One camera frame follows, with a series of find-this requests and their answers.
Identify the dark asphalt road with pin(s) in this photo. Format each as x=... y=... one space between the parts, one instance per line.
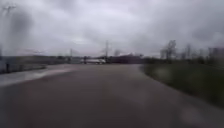
x=100 y=100

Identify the tall pole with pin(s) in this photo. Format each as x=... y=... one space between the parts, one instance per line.
x=107 y=50

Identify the dark low building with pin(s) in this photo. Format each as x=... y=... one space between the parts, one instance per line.
x=125 y=59

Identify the long low wall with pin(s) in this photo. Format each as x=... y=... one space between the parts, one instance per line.
x=23 y=63

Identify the row of bare trees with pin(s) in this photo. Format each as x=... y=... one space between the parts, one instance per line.
x=186 y=52

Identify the grass verge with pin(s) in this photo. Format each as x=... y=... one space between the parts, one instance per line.
x=190 y=78

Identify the pale concrete pavement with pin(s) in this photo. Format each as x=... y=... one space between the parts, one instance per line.
x=26 y=75

